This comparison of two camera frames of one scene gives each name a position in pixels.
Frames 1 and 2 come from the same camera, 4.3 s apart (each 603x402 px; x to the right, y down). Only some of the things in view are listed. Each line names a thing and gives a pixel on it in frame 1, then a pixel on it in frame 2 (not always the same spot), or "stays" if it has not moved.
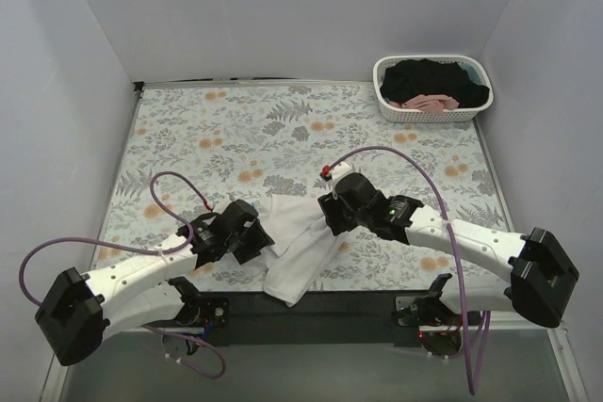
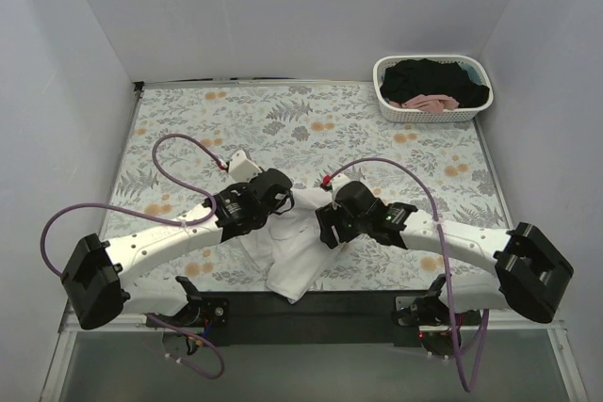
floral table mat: (198, 156) stays
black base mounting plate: (327, 318) stays
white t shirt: (304, 247) stays
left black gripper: (254, 239) to (281, 193)
